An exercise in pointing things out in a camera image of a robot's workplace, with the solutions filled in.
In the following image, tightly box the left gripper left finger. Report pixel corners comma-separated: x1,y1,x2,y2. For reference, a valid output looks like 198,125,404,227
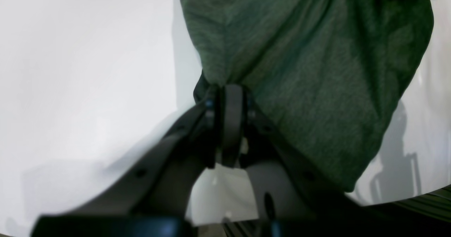
32,86,221,237

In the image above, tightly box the green long-sleeve shirt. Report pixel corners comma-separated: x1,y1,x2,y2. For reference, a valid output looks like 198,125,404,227
180,0,434,193

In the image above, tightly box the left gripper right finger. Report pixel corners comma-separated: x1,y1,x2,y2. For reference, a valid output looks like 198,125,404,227
221,85,450,237

